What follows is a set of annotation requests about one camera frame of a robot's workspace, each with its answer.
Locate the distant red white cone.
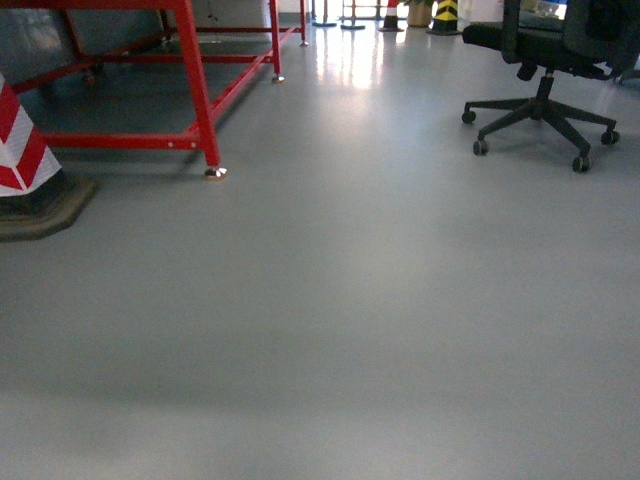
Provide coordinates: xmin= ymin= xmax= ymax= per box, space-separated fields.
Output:
xmin=378 ymin=0 xmax=403 ymax=33

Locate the potted green plant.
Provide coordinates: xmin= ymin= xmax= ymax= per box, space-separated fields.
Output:
xmin=403 ymin=0 xmax=434 ymax=28

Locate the yellow black traffic cone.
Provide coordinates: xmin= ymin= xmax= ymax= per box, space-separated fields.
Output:
xmin=427 ymin=0 xmax=461 ymax=36

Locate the red white traffic cone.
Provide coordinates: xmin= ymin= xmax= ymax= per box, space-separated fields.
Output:
xmin=1 ymin=79 xmax=98 ymax=243

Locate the black office chair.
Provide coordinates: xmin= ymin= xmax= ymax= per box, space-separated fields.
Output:
xmin=462 ymin=1 xmax=639 ymax=173

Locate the red metal frame table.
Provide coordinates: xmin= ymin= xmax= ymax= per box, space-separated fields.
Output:
xmin=1 ymin=1 xmax=307 ymax=180

